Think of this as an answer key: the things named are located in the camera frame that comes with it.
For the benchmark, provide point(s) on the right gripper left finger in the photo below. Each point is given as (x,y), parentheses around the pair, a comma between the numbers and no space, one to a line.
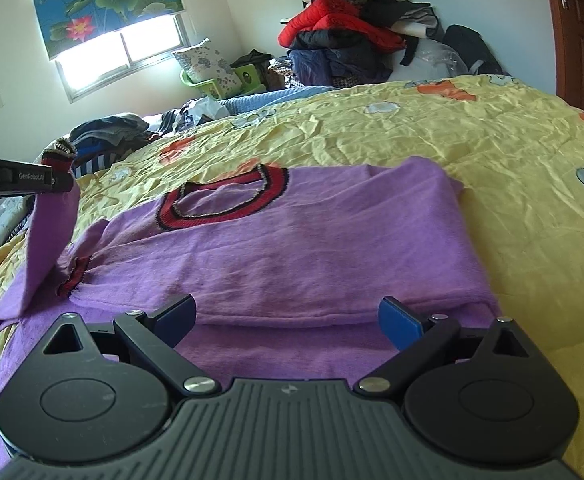
(151,340)

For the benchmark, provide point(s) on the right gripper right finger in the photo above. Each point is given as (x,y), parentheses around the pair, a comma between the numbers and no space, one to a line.
(422,342)

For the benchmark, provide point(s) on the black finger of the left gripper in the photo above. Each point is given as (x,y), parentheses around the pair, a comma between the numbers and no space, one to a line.
(26,178)

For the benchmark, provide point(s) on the purple knit sweater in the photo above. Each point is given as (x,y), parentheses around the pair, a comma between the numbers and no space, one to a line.
(287,267)

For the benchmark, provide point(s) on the dark clothes pile on bed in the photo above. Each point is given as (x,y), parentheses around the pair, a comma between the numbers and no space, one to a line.
(101,142)

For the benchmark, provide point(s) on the yellow carrot print quilt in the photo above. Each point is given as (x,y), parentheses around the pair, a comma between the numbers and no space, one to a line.
(518,152)

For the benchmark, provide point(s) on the floral white pillow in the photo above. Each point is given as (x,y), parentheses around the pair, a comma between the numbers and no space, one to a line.
(203,61)

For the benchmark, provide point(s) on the blue knitted blanket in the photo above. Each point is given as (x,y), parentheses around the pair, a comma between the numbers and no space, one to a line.
(243,104)

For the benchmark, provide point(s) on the green plastic chair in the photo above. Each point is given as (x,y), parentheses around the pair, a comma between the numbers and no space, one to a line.
(245,82)

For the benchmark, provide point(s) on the dark navy jacket pile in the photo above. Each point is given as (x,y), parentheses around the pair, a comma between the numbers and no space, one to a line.
(336,58)

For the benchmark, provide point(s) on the red puffer jacket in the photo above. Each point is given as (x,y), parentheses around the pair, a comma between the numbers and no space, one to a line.
(338,15)

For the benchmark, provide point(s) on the window with grey frame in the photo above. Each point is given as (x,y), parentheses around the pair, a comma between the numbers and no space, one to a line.
(101,61)

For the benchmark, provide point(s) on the black bag by wall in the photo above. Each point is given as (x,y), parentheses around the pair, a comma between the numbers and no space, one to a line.
(472,50)

